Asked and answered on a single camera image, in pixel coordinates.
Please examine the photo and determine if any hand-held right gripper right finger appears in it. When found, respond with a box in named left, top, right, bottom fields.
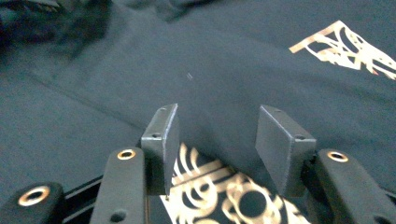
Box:
left=255, top=105, right=318, bottom=199

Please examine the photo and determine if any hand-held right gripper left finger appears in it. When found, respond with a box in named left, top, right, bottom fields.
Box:
left=140, top=103, right=181, bottom=197

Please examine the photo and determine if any black long-sleeved printed shirt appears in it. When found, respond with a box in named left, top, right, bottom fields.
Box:
left=0, top=0, right=396, bottom=224

